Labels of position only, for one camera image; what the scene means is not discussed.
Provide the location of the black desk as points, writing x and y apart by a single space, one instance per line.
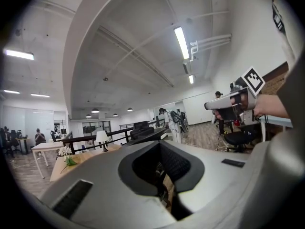
147 136

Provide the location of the red object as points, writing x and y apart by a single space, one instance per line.
236 122

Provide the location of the ceiling air vent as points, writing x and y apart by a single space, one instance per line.
186 68

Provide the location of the light wooden desk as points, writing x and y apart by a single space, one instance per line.
81 160

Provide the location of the white shade table lamp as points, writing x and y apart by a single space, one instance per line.
102 137

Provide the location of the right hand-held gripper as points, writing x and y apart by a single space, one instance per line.
247 104

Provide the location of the person's right forearm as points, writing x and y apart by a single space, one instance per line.
271 106

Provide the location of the black metal railing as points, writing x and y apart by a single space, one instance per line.
95 137

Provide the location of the black office chair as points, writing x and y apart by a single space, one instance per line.
53 136
14 139
238 137

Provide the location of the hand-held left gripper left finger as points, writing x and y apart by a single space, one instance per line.
102 199

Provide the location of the white flowers in vase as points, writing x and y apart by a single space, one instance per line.
66 153

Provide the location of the white ceiling pipes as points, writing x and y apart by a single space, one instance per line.
212 40

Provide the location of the black leather armchair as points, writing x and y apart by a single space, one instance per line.
141 129

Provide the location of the small round wooden table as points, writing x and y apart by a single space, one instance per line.
22 139

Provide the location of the white desk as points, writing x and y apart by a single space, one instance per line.
276 121

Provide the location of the long ceiling light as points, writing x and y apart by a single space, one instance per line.
40 95
191 79
19 54
181 42
11 91

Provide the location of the white table with metal legs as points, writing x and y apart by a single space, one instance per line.
46 147

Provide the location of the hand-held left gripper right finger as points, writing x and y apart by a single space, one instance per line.
214 175

